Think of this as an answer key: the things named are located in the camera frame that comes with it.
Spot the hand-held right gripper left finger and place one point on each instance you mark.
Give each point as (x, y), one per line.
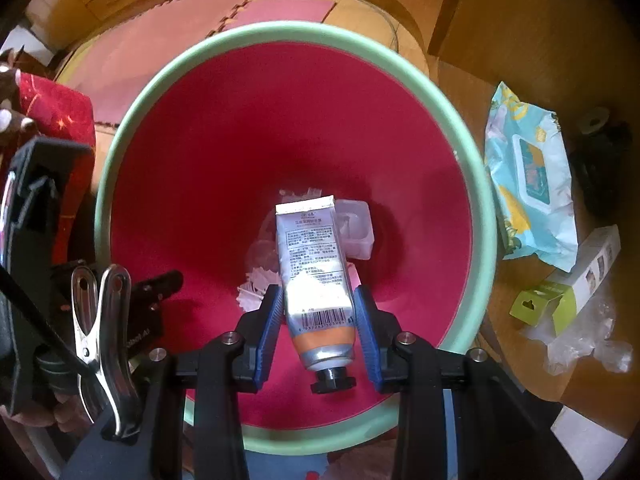
(267, 330)

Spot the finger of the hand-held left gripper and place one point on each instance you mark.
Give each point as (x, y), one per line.
(160, 284)

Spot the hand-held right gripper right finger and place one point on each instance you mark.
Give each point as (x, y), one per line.
(367, 335)

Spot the silver hand cream tube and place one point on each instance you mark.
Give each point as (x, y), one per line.
(310, 260)

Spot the red bucket with green rim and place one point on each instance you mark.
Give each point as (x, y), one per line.
(200, 135)

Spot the clear plastic bag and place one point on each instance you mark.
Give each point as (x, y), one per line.
(575, 350)

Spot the light blue wet wipes pack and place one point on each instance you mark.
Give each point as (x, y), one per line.
(530, 185)

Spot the wooden corner shelf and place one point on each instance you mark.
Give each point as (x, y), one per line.
(525, 20)

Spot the metal spring clip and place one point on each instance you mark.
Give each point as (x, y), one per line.
(107, 340)

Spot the brown polka-dot cloth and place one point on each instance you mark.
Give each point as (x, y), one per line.
(10, 110)

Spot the red cloth with gold stars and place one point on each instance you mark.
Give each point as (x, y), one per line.
(55, 110)

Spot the translucent plastic tray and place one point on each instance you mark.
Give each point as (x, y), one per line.
(360, 230)

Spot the blue floor mat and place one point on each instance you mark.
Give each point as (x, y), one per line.
(300, 465)

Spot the white and green carton box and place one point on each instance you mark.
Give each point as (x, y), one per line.
(575, 280)

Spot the large pink foam mat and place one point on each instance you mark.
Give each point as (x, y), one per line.
(150, 25)

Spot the black dark object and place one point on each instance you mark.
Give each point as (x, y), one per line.
(600, 170)

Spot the single pink foam tile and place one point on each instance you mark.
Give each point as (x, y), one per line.
(280, 10)

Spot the wooden wardrobe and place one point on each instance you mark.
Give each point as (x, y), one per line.
(400, 0)

